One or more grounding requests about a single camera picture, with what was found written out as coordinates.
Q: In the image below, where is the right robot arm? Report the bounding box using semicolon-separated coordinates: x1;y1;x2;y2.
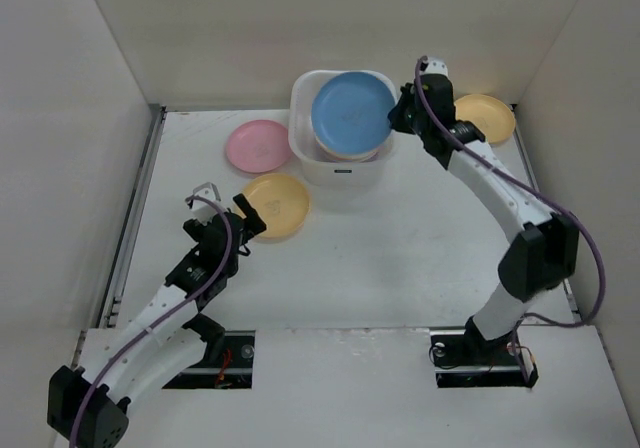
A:
388;73;579;363

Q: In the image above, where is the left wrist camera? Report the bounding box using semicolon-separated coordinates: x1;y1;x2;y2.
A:
185;182;221;225

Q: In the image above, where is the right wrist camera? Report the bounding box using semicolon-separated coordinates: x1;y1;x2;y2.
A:
419;57;449;77

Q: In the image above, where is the pink plate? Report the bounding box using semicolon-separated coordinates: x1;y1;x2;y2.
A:
225;119;292;174
324;153;377;163

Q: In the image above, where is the cream plate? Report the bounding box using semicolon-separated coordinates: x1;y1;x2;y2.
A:
315;136;380;157

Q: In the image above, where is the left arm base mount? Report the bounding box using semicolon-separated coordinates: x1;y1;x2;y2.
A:
164;330;256;390

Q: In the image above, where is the white plastic bin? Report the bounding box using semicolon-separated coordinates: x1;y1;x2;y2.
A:
288;70;397;187

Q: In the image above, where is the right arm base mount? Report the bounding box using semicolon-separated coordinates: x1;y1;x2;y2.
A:
428;332;539;389

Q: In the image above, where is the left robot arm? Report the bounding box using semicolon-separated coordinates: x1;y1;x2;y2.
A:
47;191;266;447

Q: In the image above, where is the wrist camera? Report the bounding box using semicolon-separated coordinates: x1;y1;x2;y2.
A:
419;57;449;77
185;182;221;225

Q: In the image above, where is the blue plate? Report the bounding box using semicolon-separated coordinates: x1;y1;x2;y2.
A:
311;71;396;158

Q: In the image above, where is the yellow plate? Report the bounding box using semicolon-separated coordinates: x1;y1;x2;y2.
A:
242;173;311;240
454;94;516;144

